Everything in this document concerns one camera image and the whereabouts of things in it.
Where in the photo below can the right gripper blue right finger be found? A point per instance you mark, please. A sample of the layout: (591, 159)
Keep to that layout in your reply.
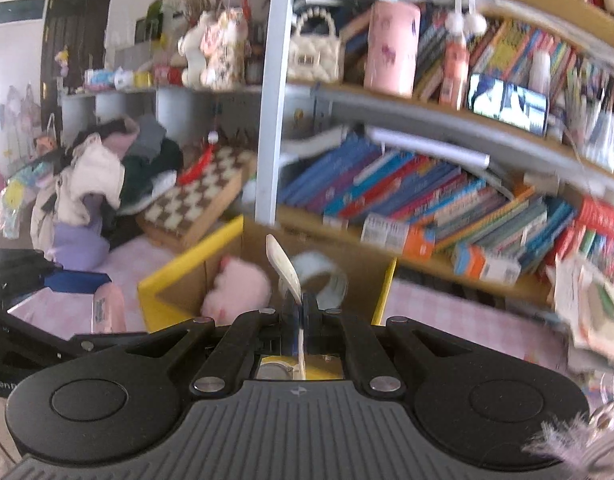
(310, 320)

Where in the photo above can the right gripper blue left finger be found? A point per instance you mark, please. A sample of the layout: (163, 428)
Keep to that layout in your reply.
(290, 320)

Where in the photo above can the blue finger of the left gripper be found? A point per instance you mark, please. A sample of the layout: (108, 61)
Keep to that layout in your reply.
(75, 282)

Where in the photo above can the pink rectangular case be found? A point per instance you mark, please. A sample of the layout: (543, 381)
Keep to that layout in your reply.
(108, 310)

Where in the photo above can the clear packing tape roll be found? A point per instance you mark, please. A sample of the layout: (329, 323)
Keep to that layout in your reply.
(323, 277)

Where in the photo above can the cream wrist watch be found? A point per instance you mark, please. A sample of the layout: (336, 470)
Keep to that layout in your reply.
(288, 285)

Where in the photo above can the pink plush toy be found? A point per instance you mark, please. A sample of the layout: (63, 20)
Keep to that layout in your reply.
(239, 287)

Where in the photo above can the pink checkered table mat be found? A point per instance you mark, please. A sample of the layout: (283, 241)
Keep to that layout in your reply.
(467, 319)

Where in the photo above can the purple pillow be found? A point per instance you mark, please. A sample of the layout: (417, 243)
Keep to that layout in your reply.
(79, 248)

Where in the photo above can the yellow cardboard box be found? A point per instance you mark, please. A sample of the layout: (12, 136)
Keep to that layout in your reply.
(212, 325)

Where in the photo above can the wooden chessboard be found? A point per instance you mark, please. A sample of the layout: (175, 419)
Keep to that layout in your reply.
(184, 215)

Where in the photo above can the pile of clothes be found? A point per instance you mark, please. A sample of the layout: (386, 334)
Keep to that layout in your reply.
(109, 168)

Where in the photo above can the white orange medicine box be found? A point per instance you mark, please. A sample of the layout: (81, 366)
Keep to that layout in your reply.
(399, 237)

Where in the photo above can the red tassel ornament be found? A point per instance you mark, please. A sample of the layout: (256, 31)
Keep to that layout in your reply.
(193, 173)

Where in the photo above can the row of leaning books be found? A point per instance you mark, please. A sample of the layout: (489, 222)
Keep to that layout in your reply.
(350, 175)

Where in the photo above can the small orange white box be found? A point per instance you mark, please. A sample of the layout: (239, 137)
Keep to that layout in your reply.
(473, 262)

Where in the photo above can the white quilted handbag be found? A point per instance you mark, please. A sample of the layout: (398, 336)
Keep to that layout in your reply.
(314, 57)

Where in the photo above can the stack of papers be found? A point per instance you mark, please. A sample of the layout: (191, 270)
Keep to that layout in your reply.
(583, 300)

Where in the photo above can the white plush rabbit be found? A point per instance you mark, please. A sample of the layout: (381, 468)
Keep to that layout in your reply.
(216, 49)

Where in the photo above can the pink cylindrical bottle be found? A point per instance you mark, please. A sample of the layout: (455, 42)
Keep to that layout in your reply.
(394, 30)

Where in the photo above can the white bookshelf frame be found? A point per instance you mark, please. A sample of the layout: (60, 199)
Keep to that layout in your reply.
(580, 23)

